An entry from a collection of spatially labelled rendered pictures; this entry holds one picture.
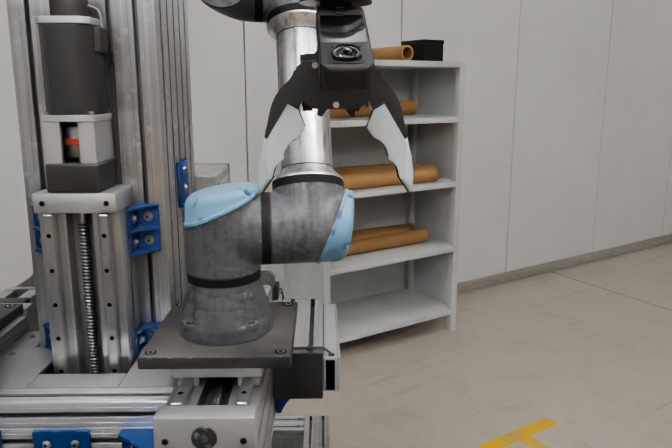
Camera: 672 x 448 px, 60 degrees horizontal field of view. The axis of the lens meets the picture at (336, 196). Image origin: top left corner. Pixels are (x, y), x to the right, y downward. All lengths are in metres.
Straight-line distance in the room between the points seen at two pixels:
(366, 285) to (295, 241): 2.79
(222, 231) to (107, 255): 0.24
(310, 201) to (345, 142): 2.50
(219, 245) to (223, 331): 0.13
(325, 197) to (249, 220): 0.12
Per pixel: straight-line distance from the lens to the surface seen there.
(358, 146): 3.44
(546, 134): 4.57
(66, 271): 1.10
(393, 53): 3.21
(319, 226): 0.89
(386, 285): 3.76
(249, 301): 0.93
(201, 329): 0.93
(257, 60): 3.14
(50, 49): 1.04
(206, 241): 0.90
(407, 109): 3.37
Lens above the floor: 1.43
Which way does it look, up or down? 11 degrees down
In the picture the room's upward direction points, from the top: straight up
